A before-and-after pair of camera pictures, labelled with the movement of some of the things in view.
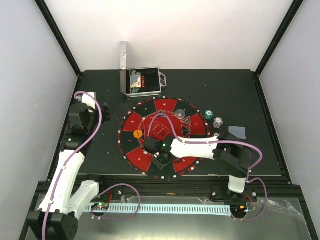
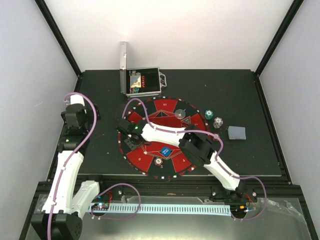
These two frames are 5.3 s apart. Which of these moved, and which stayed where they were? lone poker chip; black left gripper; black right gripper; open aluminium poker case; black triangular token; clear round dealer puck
Moved: black left gripper; black right gripper
Stayed: black triangular token; open aluminium poker case; clear round dealer puck; lone poker chip
